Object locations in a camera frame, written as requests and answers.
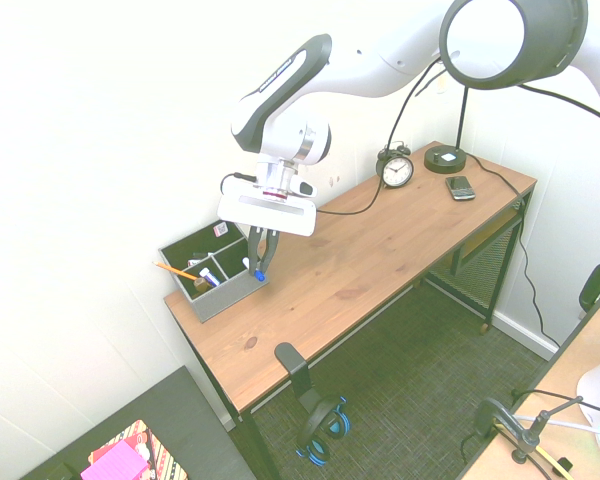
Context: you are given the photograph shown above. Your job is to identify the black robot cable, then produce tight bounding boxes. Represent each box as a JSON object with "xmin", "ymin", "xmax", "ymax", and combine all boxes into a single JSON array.
[{"xmin": 219, "ymin": 57, "xmax": 600, "ymax": 216}]

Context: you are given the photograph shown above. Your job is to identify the black and blue headphones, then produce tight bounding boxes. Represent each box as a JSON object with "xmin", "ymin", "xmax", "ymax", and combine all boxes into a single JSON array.
[{"xmin": 294, "ymin": 394, "xmax": 353, "ymax": 468}]

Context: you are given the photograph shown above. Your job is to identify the pink sticky note pad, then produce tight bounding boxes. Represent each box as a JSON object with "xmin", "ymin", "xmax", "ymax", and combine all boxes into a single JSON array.
[{"xmin": 79, "ymin": 437, "xmax": 152, "ymax": 480}]

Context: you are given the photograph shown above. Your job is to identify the white marker with blue cap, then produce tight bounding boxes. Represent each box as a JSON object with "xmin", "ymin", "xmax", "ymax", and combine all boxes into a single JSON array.
[{"xmin": 241, "ymin": 256, "xmax": 268, "ymax": 283}]

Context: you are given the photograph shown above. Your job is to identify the black clamp with rod mount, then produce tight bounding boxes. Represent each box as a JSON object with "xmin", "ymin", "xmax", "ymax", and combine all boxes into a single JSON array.
[{"xmin": 472, "ymin": 396, "xmax": 584, "ymax": 464}]

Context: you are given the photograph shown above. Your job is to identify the black lamp power cable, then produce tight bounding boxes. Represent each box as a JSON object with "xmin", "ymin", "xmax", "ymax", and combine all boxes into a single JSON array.
[{"xmin": 464, "ymin": 152, "xmax": 564, "ymax": 349}]

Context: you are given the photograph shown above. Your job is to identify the light wooden lower shelf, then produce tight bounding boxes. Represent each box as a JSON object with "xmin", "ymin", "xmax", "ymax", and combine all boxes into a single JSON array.
[{"xmin": 452, "ymin": 207, "xmax": 524, "ymax": 272}]

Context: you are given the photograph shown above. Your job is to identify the black headphone hook clamp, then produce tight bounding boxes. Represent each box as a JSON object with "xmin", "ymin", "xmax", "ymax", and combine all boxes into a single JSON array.
[{"xmin": 273, "ymin": 342, "xmax": 327, "ymax": 417}]

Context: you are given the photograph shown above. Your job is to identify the yellow flat strip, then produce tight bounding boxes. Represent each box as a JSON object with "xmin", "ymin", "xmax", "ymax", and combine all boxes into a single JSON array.
[{"xmin": 533, "ymin": 443, "xmax": 574, "ymax": 477}]

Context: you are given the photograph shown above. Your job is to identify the black keypad phone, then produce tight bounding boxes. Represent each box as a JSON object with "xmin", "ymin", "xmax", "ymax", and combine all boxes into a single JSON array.
[{"xmin": 444, "ymin": 175, "xmax": 477, "ymax": 202}]

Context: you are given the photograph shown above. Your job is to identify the yellow pencil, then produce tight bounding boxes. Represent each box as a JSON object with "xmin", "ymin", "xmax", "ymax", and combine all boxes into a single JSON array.
[{"xmin": 152, "ymin": 260, "xmax": 200, "ymax": 282}]

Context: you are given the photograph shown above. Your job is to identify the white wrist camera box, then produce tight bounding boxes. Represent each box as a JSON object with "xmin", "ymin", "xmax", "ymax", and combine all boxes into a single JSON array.
[{"xmin": 287, "ymin": 174, "xmax": 318, "ymax": 199}]

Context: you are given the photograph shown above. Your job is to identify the grey compartment desk holder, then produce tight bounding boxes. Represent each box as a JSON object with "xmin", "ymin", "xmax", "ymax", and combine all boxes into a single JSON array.
[{"xmin": 158, "ymin": 219, "xmax": 272, "ymax": 324}]

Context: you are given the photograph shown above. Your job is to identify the black twin-bell alarm clock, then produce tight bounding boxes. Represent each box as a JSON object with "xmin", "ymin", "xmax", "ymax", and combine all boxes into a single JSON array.
[{"xmin": 375, "ymin": 141, "xmax": 415, "ymax": 190}]

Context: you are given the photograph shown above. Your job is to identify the wooden desk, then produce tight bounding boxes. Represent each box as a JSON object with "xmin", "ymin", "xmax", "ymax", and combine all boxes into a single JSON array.
[{"xmin": 163, "ymin": 179, "xmax": 539, "ymax": 480}]

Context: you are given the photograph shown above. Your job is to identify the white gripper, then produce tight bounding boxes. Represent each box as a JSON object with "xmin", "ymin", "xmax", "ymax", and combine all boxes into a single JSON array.
[{"xmin": 216, "ymin": 179, "xmax": 318, "ymax": 275}]

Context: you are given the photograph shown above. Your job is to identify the black desk lamp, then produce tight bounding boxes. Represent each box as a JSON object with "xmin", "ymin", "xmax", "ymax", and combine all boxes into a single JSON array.
[{"xmin": 423, "ymin": 74, "xmax": 472, "ymax": 176}]

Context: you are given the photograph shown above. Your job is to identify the black curved table clamp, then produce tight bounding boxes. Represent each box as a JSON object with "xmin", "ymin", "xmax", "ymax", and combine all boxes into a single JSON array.
[{"xmin": 578, "ymin": 261, "xmax": 600, "ymax": 321}]

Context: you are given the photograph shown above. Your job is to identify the striped patterned magazine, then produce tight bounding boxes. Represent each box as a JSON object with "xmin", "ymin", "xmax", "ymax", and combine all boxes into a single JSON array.
[{"xmin": 87, "ymin": 418, "xmax": 189, "ymax": 480}]

